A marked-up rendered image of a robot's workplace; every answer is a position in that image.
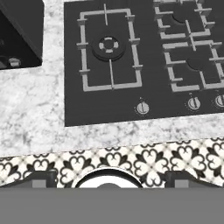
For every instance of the silver hob knob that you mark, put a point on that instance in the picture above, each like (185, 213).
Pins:
(142, 108)
(220, 100)
(193, 103)

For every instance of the black box-shaped appliance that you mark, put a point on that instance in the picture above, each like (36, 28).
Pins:
(20, 32)

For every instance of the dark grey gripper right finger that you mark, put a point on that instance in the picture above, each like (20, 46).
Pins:
(180, 178)

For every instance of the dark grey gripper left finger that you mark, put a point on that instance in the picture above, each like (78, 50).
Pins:
(43, 178)

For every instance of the black gas hob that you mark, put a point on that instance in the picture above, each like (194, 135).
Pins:
(116, 58)

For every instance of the white and black round object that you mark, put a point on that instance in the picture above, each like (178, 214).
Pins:
(107, 178)

